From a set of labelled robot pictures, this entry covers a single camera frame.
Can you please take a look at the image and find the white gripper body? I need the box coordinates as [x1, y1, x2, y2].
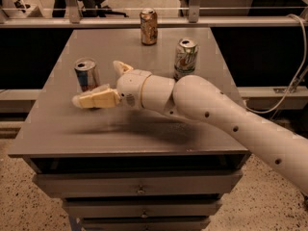
[116, 69, 152, 110]

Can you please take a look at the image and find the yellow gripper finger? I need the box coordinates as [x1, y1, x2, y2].
[113, 61, 133, 77]
[72, 84, 120, 109]

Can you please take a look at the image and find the blue silver redbull can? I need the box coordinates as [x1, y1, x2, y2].
[74, 58, 100, 91]

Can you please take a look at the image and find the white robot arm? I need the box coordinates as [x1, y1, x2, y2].
[72, 61, 308, 195]

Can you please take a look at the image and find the gold soda can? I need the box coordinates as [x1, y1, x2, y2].
[140, 8, 158, 45]

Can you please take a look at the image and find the white green 7up can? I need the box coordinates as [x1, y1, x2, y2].
[174, 38, 198, 80]

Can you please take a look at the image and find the grey drawer cabinet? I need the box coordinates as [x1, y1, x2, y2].
[8, 27, 258, 231]

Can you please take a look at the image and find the top grey drawer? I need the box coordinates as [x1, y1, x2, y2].
[33, 170, 243, 198]

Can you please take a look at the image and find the grey drawer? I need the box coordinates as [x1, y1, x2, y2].
[63, 199, 222, 218]
[81, 217, 210, 231]
[33, 170, 243, 198]

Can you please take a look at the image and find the middle grey drawer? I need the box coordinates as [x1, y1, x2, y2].
[63, 199, 222, 218]

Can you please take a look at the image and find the bottom grey drawer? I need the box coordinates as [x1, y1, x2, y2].
[81, 217, 210, 231]

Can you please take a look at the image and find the white cable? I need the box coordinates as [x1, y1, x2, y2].
[244, 13, 308, 116]

